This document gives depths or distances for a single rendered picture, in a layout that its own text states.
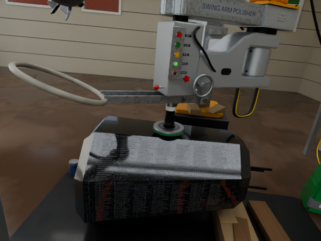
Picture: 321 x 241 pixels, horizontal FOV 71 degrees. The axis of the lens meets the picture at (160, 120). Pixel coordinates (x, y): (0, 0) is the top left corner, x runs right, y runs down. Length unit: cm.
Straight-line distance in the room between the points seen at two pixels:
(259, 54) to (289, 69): 703
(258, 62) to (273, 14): 31
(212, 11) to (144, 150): 93
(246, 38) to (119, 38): 632
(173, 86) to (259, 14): 71
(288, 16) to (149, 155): 130
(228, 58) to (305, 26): 735
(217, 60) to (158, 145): 66
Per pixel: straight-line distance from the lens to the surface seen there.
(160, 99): 139
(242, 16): 157
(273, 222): 223
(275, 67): 854
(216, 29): 223
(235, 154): 159
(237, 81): 165
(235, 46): 158
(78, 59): 807
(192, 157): 150
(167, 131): 148
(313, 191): 260
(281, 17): 179
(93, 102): 113
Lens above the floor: 145
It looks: 21 degrees down
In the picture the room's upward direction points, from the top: 5 degrees clockwise
